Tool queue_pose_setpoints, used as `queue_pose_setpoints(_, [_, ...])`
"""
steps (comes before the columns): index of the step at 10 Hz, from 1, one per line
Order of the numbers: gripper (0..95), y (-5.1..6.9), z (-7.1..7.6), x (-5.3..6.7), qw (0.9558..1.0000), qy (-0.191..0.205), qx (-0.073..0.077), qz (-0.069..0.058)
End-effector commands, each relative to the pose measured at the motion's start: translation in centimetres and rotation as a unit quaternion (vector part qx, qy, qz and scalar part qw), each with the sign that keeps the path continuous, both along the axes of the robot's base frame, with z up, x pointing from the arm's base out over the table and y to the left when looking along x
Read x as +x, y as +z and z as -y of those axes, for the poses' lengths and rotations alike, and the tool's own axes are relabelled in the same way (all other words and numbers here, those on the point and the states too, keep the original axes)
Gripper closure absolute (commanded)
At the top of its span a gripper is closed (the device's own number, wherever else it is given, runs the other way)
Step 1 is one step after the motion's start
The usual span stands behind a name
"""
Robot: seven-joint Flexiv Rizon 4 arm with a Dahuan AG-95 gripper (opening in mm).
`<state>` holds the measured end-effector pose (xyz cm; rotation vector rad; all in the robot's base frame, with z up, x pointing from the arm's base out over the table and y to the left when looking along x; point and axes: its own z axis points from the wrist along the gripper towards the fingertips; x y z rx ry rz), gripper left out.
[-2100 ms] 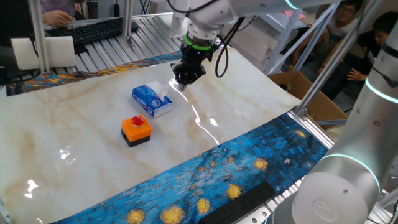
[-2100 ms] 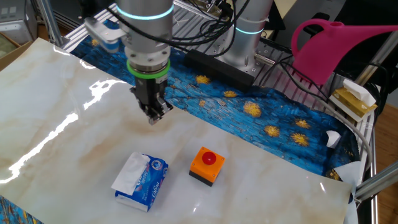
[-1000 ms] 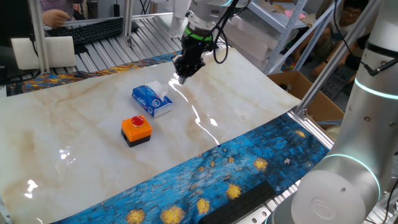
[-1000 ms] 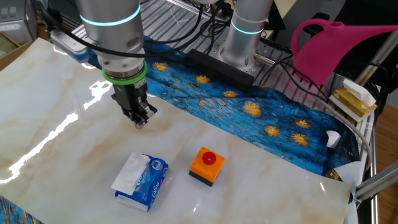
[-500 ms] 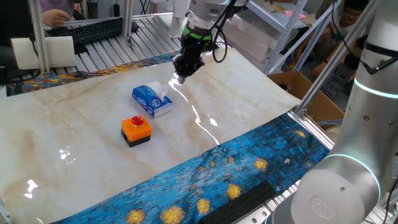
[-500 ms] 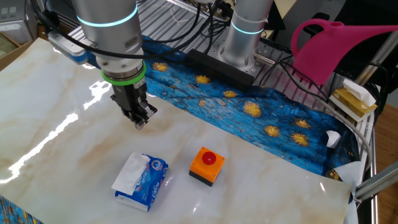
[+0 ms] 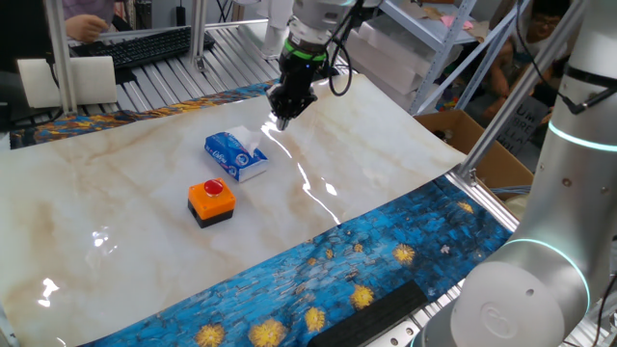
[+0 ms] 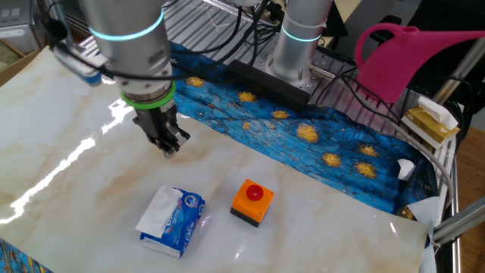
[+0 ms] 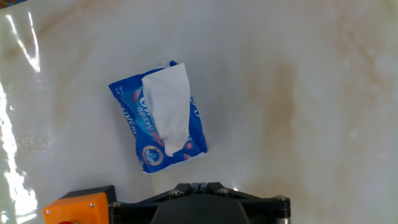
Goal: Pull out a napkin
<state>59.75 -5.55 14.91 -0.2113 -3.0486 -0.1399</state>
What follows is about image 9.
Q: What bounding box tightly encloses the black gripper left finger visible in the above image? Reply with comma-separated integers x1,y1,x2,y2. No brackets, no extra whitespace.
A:
167,182,200,200

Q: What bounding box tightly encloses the marble pattern mat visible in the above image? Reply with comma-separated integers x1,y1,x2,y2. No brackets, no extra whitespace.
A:
0,0,398,224

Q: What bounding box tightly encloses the blue tissue pack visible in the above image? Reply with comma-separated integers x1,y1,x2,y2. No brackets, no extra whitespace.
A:
108,60,208,174

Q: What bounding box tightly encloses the orange emergency button box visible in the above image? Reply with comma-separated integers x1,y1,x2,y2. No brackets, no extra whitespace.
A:
42,185,118,224

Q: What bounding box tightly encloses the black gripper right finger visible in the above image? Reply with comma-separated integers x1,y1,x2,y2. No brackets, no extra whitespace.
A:
199,182,239,200

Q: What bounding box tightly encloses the blue starry painting cloth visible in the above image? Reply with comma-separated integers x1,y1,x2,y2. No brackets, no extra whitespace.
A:
0,0,27,9

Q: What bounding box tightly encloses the white napkin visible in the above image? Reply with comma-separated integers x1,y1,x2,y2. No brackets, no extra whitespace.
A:
141,62,192,157

